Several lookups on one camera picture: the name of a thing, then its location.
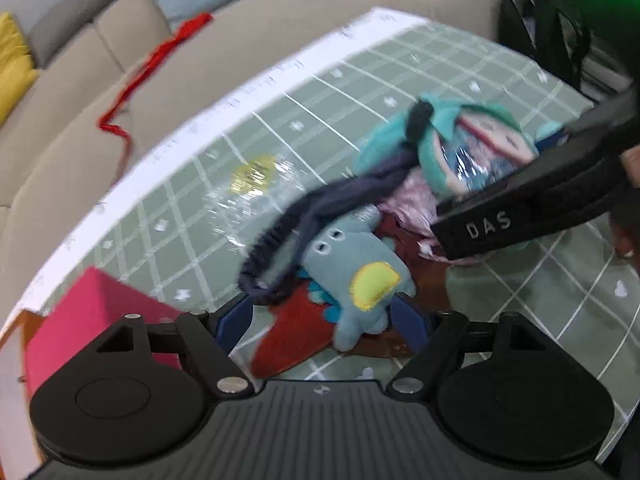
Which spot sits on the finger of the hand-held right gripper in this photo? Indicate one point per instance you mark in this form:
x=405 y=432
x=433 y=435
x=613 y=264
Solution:
x=605 y=125
x=525 y=210

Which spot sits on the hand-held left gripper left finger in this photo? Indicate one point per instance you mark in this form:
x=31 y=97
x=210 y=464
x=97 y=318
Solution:
x=235 y=317

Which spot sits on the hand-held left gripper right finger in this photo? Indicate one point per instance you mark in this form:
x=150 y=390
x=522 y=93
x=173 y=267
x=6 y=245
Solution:
x=410 y=322

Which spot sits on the blue plush toy yellow patch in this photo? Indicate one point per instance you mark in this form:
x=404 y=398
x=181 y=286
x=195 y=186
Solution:
x=350 y=260

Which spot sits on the teal-haired plush doll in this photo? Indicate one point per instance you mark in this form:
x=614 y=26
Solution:
x=450 y=160

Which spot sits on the orange cardboard box white inside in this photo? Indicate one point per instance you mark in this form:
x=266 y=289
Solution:
x=20 y=325

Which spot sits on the person's right hand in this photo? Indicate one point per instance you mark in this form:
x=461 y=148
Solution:
x=632 y=170

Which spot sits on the dark red cloth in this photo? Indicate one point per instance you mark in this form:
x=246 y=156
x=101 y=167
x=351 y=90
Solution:
x=295 y=330

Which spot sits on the black bag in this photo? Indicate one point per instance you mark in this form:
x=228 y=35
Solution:
x=545 y=20

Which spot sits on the pink cloth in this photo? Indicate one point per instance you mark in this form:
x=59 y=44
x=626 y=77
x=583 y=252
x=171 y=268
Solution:
x=410 y=205

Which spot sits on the dark blue braided hair band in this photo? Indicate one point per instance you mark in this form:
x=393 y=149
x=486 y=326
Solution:
x=305 y=210

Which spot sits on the clear box with red lid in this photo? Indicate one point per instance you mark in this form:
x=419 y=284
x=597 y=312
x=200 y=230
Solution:
x=95 y=300

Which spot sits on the clear bag with yellow item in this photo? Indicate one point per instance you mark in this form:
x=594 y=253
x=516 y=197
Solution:
x=252 y=175

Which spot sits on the green checked tablecloth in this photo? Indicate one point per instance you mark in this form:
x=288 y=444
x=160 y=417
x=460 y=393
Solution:
x=400 y=60

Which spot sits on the beige fabric sofa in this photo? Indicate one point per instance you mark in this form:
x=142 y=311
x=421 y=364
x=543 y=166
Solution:
x=250 y=35

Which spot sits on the yellow pillow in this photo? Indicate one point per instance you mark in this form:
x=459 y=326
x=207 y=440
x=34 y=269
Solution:
x=12 y=70

